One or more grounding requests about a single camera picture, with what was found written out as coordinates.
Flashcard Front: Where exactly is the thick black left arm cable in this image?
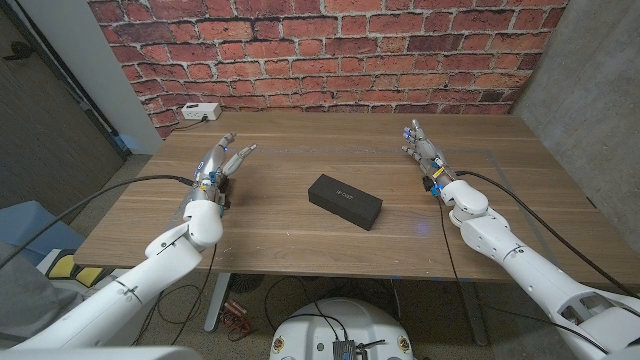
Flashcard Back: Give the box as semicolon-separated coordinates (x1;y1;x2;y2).
0;174;196;269

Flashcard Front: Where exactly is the black floor cable loop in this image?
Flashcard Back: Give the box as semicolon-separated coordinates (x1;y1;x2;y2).
263;275;351;344

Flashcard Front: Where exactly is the dark grey door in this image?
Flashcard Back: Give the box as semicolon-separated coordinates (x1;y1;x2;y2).
0;9;126;226

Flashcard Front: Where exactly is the black rectangular box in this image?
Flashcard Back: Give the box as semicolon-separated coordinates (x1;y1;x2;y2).
307;173;384;232

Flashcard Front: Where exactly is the metal table leg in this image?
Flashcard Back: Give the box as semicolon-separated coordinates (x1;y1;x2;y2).
457;282;490;347
203;272;232;334

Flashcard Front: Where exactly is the white power strip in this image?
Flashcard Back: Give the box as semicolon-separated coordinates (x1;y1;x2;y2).
180;102;223;122

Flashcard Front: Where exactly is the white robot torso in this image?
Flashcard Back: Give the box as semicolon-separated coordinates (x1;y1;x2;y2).
269;298;415;360

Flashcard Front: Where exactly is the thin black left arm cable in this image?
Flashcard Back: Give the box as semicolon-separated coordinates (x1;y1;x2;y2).
132;244;219;346

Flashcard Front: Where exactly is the red brick printed backdrop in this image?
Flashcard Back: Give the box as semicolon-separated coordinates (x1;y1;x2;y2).
87;0;571;139

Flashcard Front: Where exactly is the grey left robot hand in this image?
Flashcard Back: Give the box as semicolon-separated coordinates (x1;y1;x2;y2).
192;132;258;199

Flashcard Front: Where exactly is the black door handle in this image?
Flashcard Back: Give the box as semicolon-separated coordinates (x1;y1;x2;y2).
2;40;35;62

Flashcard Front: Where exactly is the person's grey trouser leg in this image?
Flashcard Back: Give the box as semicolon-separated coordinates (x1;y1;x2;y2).
0;239;84;344

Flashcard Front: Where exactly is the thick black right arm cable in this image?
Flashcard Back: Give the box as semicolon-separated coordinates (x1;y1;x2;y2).
455;170;640;301

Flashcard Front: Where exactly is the black power strip cord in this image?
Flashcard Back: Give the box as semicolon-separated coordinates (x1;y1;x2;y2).
172;117;207;132

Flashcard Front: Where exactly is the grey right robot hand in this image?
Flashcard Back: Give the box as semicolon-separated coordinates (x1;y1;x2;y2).
401;118;457;189

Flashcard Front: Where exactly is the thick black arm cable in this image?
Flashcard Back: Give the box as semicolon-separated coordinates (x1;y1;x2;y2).
0;174;196;269
455;170;640;301

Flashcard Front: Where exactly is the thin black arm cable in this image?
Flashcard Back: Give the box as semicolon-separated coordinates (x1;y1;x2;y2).
437;194;609;356
132;244;219;346

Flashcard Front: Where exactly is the grey torso electronics module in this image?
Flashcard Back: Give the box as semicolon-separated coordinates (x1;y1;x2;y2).
332;339;371;360

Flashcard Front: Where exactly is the orange wire bundle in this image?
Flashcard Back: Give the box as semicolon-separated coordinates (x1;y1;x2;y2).
219;298;254;337

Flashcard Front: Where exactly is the white floor board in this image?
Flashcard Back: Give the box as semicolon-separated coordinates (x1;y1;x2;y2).
37;248;151;346

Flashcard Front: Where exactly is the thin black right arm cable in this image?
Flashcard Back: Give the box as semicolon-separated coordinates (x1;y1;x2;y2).
437;194;609;356

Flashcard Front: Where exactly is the blue upholstered seat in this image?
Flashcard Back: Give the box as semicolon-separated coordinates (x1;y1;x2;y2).
0;200;86;266

